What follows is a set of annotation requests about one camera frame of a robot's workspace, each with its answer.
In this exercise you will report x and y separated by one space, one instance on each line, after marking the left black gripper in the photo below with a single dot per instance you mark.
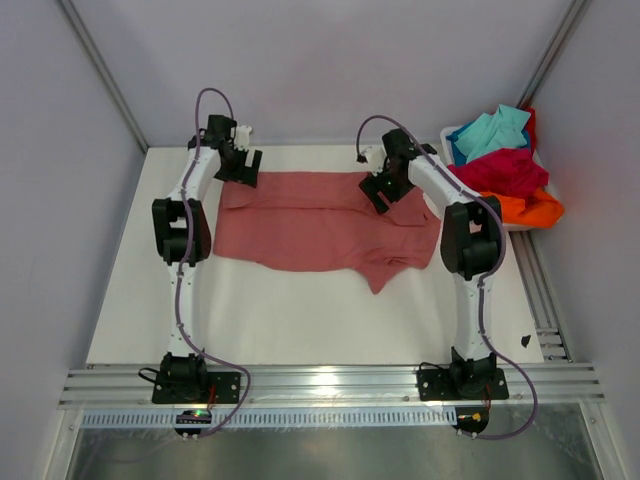
244 174

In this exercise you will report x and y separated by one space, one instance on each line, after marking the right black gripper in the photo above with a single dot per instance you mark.
372 184

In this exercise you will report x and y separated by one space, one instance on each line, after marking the salmon pink t shirt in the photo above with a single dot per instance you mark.
322 222

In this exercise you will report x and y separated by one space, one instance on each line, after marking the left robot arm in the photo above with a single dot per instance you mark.
183 241

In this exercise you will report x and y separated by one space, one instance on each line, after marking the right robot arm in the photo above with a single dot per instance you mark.
471 249

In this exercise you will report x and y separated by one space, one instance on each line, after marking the white plastic bin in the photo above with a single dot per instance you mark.
447 147

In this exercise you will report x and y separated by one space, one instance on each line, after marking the crimson red t shirt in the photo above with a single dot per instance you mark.
507 172

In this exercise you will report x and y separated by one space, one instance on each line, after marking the teal t shirt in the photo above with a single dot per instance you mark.
505 128

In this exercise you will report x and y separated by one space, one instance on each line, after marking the orange t shirt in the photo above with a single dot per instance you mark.
540 210

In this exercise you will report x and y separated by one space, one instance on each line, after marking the red t shirt in bin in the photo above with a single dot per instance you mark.
530 129

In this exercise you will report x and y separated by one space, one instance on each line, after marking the right black controller board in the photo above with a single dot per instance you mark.
471 421

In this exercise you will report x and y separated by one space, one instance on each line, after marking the black controller board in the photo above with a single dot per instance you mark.
471 421
192 422

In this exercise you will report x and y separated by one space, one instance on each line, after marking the left black controller board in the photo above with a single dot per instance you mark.
192 422

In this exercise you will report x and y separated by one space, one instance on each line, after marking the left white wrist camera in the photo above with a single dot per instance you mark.
241 137

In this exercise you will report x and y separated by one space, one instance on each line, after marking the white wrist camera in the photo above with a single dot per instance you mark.
372 158
241 137

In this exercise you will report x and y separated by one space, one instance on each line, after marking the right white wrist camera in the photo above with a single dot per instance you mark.
372 158

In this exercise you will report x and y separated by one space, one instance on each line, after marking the left corner aluminium post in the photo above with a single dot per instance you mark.
98 64

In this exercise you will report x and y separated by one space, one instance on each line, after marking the corner aluminium post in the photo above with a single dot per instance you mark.
560 38
98 64

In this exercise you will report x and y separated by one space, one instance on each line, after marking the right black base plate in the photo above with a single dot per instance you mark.
439 383

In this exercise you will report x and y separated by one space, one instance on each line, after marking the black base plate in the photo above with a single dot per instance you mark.
439 383
218 387

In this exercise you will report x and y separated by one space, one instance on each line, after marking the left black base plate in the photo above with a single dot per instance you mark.
218 387

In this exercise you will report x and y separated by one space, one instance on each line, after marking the right side aluminium rail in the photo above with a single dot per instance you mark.
540 299

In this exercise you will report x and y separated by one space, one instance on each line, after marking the aluminium rail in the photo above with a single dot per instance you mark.
121 387
540 299

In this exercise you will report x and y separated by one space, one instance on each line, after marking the slotted grey cable duct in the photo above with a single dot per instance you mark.
294 417

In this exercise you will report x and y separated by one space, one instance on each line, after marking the right corner aluminium post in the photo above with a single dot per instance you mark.
560 38

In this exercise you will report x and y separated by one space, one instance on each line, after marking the aluminium front rail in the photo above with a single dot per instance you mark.
121 387

